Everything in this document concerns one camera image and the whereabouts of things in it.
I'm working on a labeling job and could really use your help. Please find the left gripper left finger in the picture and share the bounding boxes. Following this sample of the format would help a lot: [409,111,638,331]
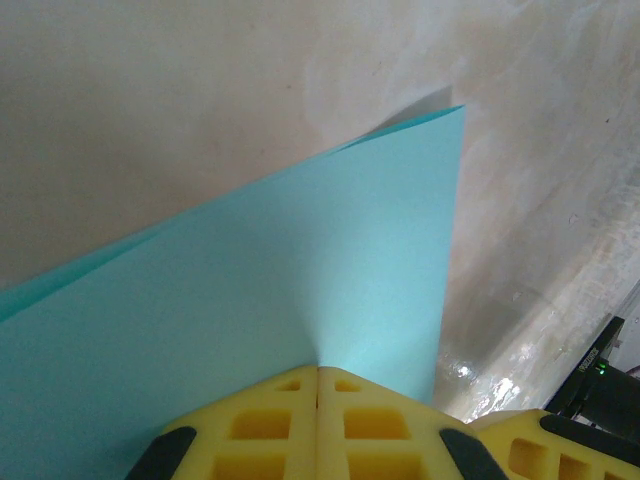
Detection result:
[124,364,320,480]

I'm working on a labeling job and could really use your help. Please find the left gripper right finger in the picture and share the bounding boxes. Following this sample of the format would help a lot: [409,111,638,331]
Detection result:
[318,365,496,480]

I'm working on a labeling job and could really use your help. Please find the teal paper sheet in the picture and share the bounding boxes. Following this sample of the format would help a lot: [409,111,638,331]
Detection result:
[0,103,467,480]

